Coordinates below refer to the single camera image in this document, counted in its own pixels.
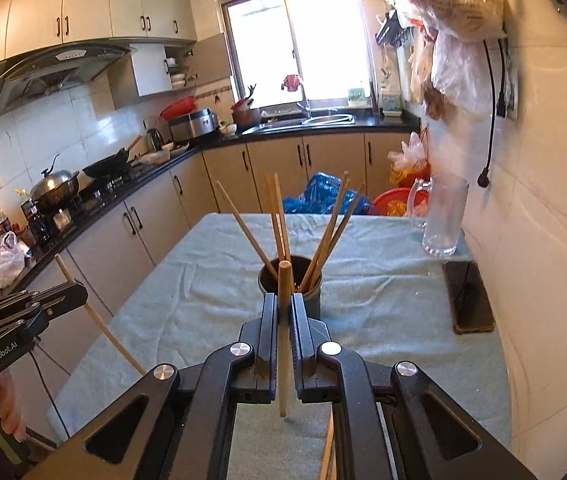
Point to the gas stove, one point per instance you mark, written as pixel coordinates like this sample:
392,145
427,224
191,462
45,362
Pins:
98,192

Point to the silver rice cooker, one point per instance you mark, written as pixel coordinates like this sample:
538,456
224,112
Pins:
193,125

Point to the black frying pan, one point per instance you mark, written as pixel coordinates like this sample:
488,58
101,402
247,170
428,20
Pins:
108,165

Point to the person's left hand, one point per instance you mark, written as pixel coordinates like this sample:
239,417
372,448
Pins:
11,410

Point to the black kitchen countertop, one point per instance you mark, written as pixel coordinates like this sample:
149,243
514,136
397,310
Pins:
388,122

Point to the range hood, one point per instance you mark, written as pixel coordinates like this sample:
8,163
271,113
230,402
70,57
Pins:
58,67

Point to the steel wok with lid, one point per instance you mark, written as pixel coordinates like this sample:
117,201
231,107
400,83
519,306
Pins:
53,185

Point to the bundle of wooden chopsticks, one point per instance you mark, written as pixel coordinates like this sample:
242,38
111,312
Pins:
323,240

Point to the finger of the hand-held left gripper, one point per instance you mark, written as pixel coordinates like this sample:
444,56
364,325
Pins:
38,299
38,314

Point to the black utensil rack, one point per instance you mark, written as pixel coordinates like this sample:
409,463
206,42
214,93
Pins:
388,27

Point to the tray of food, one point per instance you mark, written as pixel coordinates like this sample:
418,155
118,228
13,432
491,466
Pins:
163,154

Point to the white plastic shopping bag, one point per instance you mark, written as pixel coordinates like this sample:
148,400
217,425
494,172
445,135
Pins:
3,260

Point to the pink cloth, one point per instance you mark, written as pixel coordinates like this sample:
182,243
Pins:
291,82

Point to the window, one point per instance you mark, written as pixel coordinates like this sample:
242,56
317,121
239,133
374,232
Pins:
263,50

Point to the red plastic colander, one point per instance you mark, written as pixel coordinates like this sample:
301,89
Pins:
178,106

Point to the red plastic basin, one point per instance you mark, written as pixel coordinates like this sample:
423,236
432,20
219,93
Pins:
391,202

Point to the green-grey tablecloth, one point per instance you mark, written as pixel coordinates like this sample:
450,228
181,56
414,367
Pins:
388,300

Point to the dark grey chopstick holder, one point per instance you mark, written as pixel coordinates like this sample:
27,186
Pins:
311,295

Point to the blue plastic bag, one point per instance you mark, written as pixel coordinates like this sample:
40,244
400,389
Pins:
318,192

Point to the translucent plastic bag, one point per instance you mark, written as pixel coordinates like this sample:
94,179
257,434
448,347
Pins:
463,75

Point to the crumpled white plastic bag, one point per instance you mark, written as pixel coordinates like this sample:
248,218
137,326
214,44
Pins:
411,152

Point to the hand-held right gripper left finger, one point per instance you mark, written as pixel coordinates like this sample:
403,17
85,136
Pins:
267,330

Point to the open wall cabinet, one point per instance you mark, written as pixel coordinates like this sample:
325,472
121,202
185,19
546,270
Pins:
151,67

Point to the wall socket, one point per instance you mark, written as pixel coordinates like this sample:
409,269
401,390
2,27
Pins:
511,85

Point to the brown hanging bag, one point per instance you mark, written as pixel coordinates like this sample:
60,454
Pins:
436,102

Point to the beige upper cabinets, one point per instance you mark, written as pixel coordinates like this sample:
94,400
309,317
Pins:
88,0

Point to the stack of white bowls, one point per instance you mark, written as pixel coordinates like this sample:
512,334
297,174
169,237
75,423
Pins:
176,77

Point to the clear glass mug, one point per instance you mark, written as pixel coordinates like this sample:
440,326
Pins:
446,215

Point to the small stone bowl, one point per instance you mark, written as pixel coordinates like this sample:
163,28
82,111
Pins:
227,129

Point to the beige cabinets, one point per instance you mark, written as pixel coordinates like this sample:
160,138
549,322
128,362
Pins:
113,245
88,0

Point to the small steel container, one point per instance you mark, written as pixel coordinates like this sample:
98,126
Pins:
62,219

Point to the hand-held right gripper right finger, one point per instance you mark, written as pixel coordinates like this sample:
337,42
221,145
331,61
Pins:
301,330

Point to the steel kettle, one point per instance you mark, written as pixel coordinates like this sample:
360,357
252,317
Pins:
154,140

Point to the black smartphone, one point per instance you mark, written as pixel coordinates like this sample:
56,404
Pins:
468,300

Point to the white carton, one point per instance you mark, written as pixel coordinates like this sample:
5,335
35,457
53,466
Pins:
392,102

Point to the green white box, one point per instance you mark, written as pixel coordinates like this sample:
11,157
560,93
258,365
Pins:
357,97

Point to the light wooden chopstick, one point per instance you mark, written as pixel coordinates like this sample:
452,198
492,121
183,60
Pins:
108,332
283,360

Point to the brown clay pot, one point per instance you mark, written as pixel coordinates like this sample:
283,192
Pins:
247,117

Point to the steel sink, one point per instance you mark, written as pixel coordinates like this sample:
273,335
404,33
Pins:
328,120

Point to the beige lower cabinets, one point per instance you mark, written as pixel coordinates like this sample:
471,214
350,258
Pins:
113,245

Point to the dark sauce bottle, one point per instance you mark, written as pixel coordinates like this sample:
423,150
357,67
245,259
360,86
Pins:
33,220

